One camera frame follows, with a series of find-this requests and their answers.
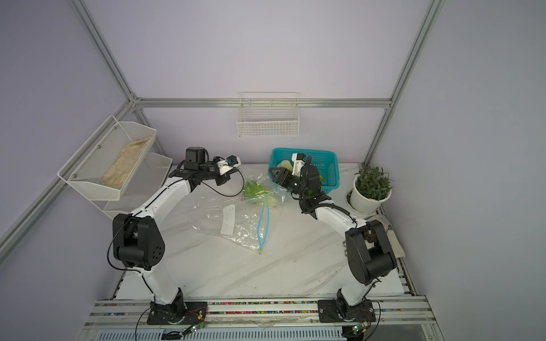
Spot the white wire wall basket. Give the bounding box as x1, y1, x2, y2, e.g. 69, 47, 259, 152
236, 92, 300, 138

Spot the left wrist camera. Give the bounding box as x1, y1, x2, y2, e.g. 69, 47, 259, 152
216, 156, 241, 176

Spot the aluminium frame profile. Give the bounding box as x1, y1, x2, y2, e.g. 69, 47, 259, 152
0, 0, 446, 265

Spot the clear zip-top bag blue seal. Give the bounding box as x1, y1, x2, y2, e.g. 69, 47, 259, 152
191, 196, 271, 254

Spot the beige cloth in shelf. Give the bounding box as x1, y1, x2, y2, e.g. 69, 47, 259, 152
100, 138, 150, 190

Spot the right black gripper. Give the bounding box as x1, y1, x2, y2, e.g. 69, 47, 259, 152
270, 168, 309, 199

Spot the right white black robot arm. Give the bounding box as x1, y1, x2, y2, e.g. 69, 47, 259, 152
269, 153, 396, 323

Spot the white two-tier mesh shelf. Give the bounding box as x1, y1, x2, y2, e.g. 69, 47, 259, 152
58, 116, 173, 219

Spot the potted green plant white pot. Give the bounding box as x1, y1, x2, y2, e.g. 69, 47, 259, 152
348, 166, 393, 215

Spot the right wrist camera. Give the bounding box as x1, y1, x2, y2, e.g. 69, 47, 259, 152
291, 153, 307, 177

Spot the beige cloth with green print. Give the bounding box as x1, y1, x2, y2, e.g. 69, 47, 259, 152
375, 214, 406, 259

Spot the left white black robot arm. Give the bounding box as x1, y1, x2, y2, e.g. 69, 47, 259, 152
109, 147, 241, 323

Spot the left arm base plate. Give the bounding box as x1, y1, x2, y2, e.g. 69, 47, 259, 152
146, 301, 208, 325

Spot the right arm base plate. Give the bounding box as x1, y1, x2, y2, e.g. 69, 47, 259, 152
317, 299, 376, 323

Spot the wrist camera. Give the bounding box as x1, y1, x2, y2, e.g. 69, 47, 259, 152
216, 156, 241, 176
291, 153, 307, 177

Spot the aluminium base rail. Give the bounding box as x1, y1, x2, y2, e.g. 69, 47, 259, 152
78, 296, 444, 340

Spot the teal plastic basket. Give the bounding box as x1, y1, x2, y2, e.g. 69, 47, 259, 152
270, 148, 340, 194

